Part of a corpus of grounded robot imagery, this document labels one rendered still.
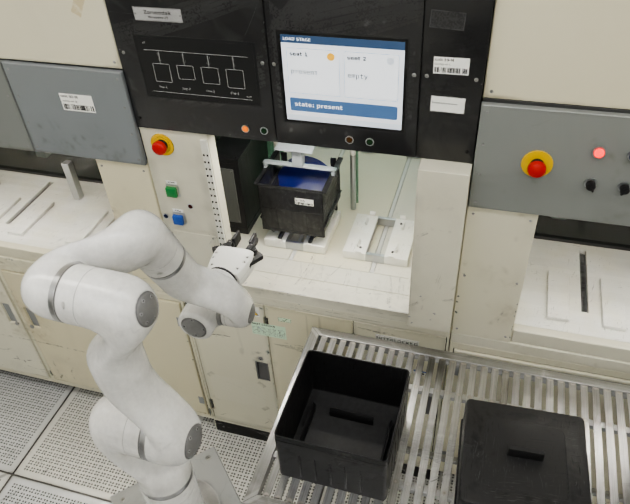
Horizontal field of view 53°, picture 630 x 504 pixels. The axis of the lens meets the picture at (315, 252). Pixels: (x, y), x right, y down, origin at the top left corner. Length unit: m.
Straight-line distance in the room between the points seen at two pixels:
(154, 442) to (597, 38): 1.15
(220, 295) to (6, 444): 1.80
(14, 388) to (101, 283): 2.17
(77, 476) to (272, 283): 1.21
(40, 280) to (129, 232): 0.16
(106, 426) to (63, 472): 1.46
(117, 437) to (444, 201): 0.89
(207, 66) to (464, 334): 1.03
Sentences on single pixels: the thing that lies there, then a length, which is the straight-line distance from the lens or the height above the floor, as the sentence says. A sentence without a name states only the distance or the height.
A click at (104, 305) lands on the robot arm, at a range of 1.01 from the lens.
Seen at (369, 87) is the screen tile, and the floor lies 1.57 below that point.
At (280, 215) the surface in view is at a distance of 2.02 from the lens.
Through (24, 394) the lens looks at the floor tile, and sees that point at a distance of 3.12.
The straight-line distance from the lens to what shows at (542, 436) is 1.68.
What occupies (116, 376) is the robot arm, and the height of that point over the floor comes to 1.36.
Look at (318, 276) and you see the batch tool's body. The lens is 1.99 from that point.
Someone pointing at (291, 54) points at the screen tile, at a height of 1.64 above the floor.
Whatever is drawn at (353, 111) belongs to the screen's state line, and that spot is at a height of 1.51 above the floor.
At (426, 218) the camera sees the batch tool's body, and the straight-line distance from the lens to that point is 1.57.
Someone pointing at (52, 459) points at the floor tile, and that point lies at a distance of 2.86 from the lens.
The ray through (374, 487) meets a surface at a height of 0.81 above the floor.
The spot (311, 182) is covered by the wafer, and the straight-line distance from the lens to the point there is 2.09.
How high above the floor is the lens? 2.21
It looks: 40 degrees down
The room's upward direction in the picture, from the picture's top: 4 degrees counter-clockwise
